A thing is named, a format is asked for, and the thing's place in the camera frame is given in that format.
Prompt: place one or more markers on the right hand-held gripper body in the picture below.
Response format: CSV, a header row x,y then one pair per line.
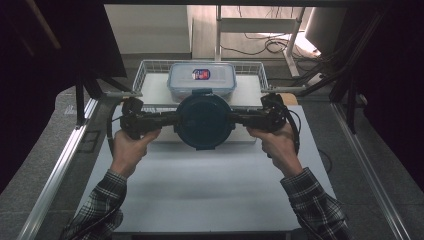
x,y
270,116

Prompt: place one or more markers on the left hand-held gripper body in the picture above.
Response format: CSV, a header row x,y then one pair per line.
x,y
133,120

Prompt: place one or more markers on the dark blue round lid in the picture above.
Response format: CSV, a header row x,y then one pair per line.
x,y
204,121

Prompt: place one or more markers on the clear rectangular lidded container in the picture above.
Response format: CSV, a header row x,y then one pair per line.
x,y
213,83

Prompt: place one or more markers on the person's left hand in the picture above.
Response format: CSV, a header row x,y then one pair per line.
x,y
128,151

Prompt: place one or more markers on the person's right hand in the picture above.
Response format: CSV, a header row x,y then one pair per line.
x,y
281,146

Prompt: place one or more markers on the wooden board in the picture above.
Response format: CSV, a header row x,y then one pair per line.
x,y
290,99

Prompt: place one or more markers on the black metal stand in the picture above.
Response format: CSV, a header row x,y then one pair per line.
x,y
80,106
350,110

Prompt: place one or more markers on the white cabinet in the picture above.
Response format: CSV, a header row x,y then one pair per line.
x,y
150,28

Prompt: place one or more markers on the dark curtain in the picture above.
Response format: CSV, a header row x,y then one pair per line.
x,y
40,66
396,83

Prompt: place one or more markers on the white metal table frame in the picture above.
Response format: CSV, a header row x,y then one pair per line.
x,y
256,25

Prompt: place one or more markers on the aluminium rail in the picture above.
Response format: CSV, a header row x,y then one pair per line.
x,y
370,173
53,181

